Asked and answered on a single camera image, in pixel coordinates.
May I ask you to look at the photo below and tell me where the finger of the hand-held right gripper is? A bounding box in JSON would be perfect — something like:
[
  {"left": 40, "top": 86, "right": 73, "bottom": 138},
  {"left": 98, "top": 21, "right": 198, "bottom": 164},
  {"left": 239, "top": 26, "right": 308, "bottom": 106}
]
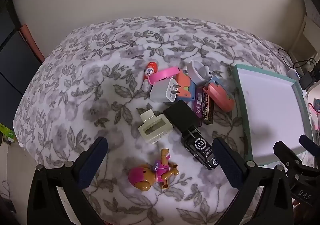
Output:
[
  {"left": 273, "top": 141, "right": 303, "bottom": 173},
  {"left": 299, "top": 134, "right": 320, "bottom": 159}
]

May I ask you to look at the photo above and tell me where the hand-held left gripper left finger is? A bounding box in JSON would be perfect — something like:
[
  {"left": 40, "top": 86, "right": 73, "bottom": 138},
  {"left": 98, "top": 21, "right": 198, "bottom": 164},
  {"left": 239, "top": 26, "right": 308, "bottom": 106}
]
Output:
[{"left": 27, "top": 136, "right": 108, "bottom": 225}]

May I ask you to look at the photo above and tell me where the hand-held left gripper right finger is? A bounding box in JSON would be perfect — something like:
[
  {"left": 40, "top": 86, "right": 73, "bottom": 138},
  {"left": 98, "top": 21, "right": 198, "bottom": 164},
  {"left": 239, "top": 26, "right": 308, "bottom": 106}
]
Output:
[{"left": 211, "top": 137, "right": 294, "bottom": 225}]

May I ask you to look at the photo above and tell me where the pink and brown toy dog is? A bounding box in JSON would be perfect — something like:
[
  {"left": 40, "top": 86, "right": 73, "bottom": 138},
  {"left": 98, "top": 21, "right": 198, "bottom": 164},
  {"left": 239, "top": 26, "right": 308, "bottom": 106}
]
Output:
[{"left": 128, "top": 148, "right": 180, "bottom": 192}]

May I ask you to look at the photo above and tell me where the teal shallow box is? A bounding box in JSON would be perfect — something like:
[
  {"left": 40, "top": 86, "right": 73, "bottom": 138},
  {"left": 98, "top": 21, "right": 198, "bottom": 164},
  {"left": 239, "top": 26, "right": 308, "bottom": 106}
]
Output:
[{"left": 232, "top": 64, "right": 314, "bottom": 167}]

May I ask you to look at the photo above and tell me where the black charger plug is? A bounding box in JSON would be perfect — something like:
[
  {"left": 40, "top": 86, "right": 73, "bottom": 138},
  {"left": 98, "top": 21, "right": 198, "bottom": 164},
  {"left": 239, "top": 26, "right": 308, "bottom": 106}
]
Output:
[{"left": 163, "top": 100, "right": 202, "bottom": 138}]

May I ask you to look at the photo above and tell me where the cream hair claw clip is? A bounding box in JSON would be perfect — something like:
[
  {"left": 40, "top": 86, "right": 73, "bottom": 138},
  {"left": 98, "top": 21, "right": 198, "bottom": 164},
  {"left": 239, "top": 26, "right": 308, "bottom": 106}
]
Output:
[{"left": 137, "top": 109, "right": 174, "bottom": 144}]

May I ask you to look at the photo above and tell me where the orange and blue toy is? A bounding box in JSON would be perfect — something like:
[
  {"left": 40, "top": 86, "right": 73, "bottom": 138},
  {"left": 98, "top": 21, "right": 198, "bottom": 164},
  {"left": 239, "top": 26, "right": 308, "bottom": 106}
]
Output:
[{"left": 176, "top": 71, "right": 197, "bottom": 102}]

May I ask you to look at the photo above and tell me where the white charger plug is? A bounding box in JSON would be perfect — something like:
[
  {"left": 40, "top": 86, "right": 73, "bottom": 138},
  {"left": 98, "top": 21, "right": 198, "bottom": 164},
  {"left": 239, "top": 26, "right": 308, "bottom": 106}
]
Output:
[{"left": 149, "top": 78, "right": 182, "bottom": 104}]

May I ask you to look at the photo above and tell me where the black toy car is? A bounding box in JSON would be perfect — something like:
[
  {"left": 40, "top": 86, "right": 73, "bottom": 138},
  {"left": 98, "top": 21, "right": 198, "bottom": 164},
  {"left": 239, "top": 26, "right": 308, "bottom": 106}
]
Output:
[{"left": 182, "top": 131, "right": 220, "bottom": 170}]

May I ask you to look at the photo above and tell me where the brown patterned box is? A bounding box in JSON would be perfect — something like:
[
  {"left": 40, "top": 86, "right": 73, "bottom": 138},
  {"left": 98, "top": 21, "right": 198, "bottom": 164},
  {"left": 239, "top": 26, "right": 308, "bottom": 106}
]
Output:
[{"left": 200, "top": 93, "right": 214, "bottom": 125}]

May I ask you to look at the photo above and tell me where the black power adapter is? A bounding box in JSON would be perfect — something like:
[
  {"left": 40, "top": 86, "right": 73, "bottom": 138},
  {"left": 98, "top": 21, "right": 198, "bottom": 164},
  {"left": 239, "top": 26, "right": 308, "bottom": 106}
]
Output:
[{"left": 299, "top": 71, "right": 317, "bottom": 89}]

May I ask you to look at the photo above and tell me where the purple lip balm tube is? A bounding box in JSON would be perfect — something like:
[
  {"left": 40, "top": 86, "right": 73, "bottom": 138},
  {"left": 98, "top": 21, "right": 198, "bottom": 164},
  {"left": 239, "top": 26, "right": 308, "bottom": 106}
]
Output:
[{"left": 191, "top": 87, "right": 207, "bottom": 113}]

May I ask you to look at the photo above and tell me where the small white device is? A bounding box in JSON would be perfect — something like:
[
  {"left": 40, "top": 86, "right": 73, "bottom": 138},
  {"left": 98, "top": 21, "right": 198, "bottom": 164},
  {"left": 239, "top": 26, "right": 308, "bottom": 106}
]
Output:
[{"left": 286, "top": 68, "right": 300, "bottom": 81}]

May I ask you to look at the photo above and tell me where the green packet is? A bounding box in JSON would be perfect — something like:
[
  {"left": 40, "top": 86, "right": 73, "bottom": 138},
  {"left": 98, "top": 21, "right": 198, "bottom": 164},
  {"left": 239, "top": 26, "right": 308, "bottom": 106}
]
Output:
[{"left": 0, "top": 123, "right": 17, "bottom": 144}]

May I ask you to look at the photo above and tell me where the white round container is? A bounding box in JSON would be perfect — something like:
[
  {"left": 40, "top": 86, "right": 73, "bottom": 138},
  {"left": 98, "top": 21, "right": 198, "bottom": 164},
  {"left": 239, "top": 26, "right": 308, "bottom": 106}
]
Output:
[{"left": 187, "top": 60, "right": 213, "bottom": 84}]

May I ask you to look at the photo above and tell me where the white furniture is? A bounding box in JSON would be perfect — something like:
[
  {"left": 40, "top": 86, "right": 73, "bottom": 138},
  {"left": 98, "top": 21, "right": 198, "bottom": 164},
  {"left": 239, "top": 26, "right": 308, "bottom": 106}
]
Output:
[{"left": 287, "top": 15, "right": 320, "bottom": 66}]

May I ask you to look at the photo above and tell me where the orange and white glue stick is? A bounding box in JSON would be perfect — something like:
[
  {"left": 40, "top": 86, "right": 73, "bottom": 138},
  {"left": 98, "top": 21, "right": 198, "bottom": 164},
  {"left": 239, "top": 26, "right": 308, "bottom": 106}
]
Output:
[{"left": 142, "top": 61, "right": 158, "bottom": 92}]

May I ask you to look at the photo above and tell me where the pink wristband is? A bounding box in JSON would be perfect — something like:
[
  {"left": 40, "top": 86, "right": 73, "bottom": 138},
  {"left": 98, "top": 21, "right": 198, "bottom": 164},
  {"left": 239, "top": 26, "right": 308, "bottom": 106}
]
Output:
[{"left": 148, "top": 66, "right": 184, "bottom": 85}]

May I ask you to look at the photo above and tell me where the dark cabinet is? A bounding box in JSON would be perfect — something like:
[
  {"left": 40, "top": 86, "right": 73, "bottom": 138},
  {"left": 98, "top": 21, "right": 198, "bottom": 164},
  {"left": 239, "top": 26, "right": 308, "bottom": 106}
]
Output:
[{"left": 0, "top": 0, "right": 47, "bottom": 138}]

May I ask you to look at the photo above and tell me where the black cable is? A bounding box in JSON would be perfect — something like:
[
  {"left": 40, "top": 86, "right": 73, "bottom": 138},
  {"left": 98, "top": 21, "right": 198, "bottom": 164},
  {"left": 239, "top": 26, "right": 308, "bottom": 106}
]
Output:
[{"left": 277, "top": 48, "right": 320, "bottom": 78}]

